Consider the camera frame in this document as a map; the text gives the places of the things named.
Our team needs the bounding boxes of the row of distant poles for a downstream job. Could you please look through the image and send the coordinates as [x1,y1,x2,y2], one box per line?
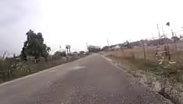
[105,20,183,48]

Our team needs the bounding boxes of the row of distant buildings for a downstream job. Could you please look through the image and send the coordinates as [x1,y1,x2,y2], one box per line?
[87,33,183,54]

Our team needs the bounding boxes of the grey asphalt road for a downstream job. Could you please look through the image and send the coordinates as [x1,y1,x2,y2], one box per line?
[0,44,176,104]

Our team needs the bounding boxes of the overgrown bushes and weeds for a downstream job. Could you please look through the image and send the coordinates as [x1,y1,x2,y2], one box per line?
[0,31,93,86]

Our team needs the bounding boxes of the large dark tree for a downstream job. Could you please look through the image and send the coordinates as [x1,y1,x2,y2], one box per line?
[16,26,53,63]

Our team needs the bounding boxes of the dry grass verge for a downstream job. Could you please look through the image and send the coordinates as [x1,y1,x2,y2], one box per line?
[100,42,183,104]

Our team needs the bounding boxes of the dry grass field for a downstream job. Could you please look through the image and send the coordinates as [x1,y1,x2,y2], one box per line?
[107,40,183,63]

